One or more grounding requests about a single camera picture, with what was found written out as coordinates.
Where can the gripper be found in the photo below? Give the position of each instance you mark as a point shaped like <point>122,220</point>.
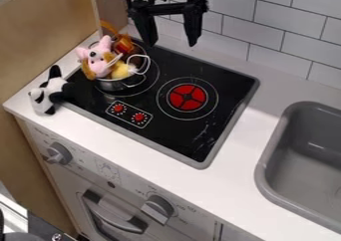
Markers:
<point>166,1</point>

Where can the orange toy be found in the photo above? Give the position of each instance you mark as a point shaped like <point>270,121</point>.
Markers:
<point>119,39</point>

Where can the yellow toy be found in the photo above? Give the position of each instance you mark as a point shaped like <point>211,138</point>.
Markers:
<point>122,71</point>

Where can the toy stove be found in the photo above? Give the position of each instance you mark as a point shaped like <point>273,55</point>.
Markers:
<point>166,97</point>

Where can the toy sink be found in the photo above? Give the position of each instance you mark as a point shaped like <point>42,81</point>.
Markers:
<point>302,162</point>

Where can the silver pot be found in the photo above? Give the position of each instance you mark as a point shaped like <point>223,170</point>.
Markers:
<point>133,77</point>

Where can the pink plush animal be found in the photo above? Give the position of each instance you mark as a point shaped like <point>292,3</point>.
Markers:
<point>98,59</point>

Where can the black and white plush animal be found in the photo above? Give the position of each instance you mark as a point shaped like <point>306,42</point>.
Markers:
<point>48,94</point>

